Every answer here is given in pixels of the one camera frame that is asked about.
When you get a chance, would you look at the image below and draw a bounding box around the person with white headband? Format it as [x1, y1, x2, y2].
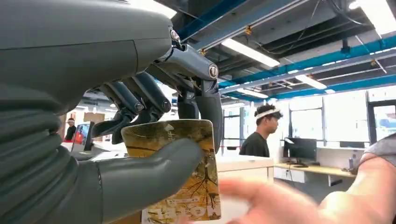
[239, 103, 284, 159]

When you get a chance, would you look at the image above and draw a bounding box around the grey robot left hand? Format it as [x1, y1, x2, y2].
[0, 0, 224, 224]

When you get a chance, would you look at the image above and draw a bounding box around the distant standing person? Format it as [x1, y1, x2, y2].
[63, 117, 78, 143]

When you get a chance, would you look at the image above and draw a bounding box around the black computer monitor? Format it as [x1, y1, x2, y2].
[283, 137, 318, 168]

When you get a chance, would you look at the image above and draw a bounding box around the white counter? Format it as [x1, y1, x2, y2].
[216, 154, 275, 224]

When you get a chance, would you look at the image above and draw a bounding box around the seated person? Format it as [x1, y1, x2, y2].
[351, 133, 396, 175]

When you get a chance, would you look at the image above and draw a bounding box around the long ceiling light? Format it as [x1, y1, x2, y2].
[349, 0, 396, 35]
[236, 88, 269, 100]
[295, 74, 328, 91]
[220, 38, 281, 68]

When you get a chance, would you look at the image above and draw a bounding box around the person's right hand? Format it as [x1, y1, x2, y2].
[182, 178, 329, 224]

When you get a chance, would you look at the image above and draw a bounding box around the golden printed card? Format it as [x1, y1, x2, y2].
[120, 119, 222, 224]

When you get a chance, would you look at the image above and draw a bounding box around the pale office desk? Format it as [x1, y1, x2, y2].
[273, 163, 357, 188]

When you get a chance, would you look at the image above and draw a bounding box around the small display screen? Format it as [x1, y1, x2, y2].
[71, 121, 95, 153]

